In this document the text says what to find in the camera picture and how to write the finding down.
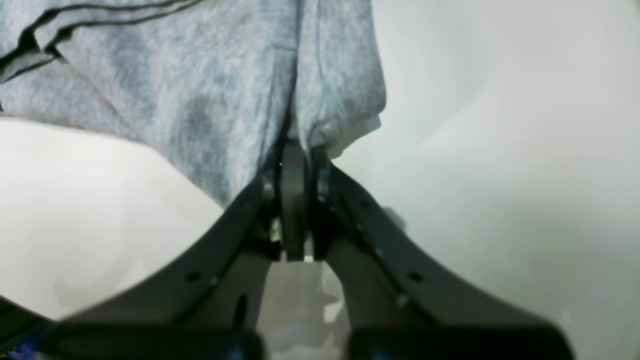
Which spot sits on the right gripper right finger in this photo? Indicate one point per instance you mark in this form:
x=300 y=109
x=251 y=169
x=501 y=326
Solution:
x=401 y=303

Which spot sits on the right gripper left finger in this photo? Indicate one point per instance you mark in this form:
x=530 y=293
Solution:
x=205 y=304

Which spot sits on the grey T-shirt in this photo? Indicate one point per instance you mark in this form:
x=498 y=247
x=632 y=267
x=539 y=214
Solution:
x=208 y=84

